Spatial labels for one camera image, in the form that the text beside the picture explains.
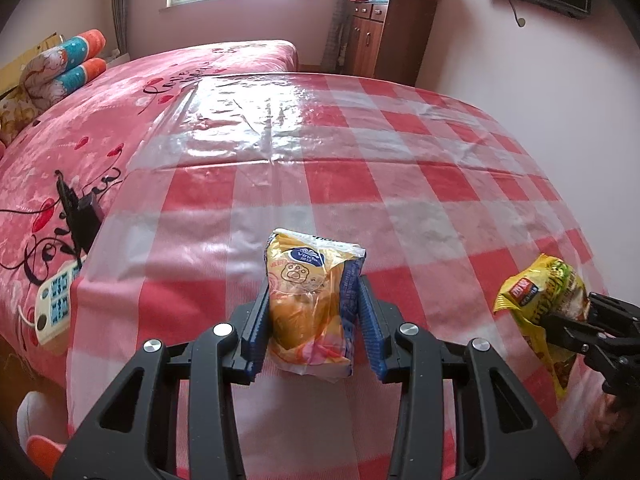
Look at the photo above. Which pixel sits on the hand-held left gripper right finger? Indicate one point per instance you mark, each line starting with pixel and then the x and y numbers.
pixel 375 330

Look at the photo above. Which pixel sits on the yellow flowered pillow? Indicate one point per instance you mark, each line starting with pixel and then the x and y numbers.
pixel 17 115

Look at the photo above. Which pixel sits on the grey curtain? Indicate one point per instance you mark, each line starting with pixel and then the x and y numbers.
pixel 120 5

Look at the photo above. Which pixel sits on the patterned curtain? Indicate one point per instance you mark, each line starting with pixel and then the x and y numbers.
pixel 337 35

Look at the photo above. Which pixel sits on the yellow cardboard box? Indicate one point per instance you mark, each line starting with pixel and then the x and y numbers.
pixel 25 62

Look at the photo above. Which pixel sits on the brown wooden cabinet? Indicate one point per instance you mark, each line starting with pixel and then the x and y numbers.
pixel 395 35

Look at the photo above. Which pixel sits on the black charger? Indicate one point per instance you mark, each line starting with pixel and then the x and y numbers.
pixel 85 220

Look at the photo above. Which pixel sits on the orange and teal rolled blanket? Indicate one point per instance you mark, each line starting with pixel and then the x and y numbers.
pixel 65 65

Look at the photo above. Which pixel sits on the red checked tablecloth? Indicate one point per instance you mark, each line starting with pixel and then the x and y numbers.
pixel 350 195

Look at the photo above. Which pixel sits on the yellow snack bag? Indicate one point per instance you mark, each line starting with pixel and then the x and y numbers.
pixel 540 290

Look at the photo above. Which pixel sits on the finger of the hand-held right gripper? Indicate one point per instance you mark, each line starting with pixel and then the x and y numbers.
pixel 572 335
pixel 617 312

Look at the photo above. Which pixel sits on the yellow bread packet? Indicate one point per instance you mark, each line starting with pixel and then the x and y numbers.
pixel 305 300

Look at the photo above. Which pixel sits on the pink bedspread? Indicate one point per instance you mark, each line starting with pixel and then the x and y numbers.
pixel 75 125

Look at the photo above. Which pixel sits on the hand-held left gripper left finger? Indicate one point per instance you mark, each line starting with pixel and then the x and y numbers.
pixel 255 335

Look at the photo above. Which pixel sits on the beige power strip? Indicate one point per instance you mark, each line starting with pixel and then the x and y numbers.
pixel 57 300

